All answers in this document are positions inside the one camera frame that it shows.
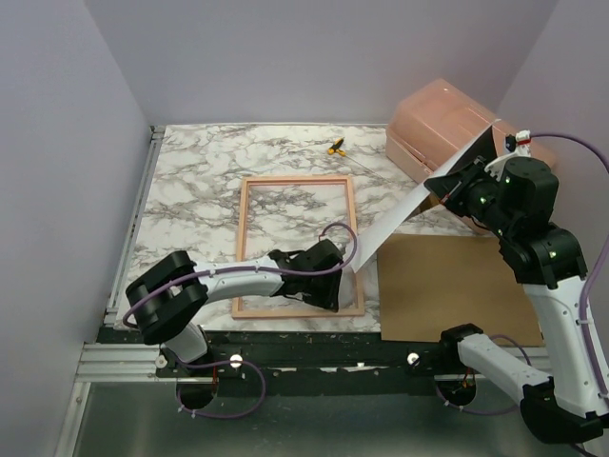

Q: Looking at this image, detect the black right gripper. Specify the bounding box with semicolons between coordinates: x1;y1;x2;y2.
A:
425;154;515;237

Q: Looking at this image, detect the landscape photo print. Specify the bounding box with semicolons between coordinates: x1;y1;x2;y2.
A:
347;119;500;272

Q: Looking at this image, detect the pink wooden picture frame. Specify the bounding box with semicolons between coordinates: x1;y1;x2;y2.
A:
230;174;366;321

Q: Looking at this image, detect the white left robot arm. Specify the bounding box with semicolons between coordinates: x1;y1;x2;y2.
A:
123;239;343;376

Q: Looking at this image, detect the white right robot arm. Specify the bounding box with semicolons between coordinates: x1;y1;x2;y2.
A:
424;156;608;445

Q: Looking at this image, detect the pink translucent plastic box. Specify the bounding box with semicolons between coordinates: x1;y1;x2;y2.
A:
383;79;559;234

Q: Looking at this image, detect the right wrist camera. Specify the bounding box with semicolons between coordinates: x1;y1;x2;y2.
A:
484;129;532;181

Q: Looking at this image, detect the brown frame backing board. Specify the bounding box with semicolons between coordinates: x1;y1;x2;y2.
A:
377;234;543;347

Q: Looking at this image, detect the yellow black T-handle hex key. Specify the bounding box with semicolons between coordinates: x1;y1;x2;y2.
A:
326;137;375;173

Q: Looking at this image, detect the aluminium extrusion frame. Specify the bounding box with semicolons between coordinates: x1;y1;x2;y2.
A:
51;124;182;457

